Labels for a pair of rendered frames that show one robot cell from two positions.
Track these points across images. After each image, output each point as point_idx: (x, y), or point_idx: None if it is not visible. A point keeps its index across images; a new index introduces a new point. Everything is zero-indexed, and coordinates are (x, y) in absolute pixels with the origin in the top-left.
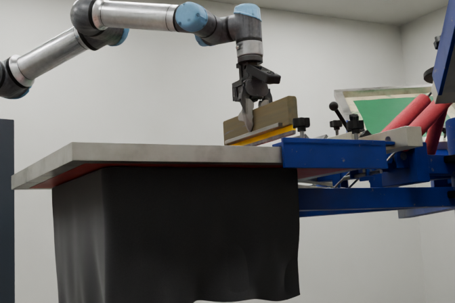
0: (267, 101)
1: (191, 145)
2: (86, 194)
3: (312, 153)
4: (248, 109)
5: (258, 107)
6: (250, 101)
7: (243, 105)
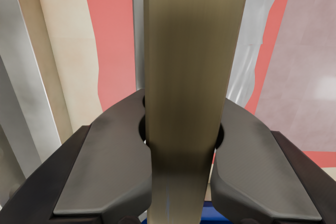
0: (68, 198)
1: None
2: None
3: None
4: (254, 142)
5: (227, 82)
6: (261, 188)
7: (310, 163)
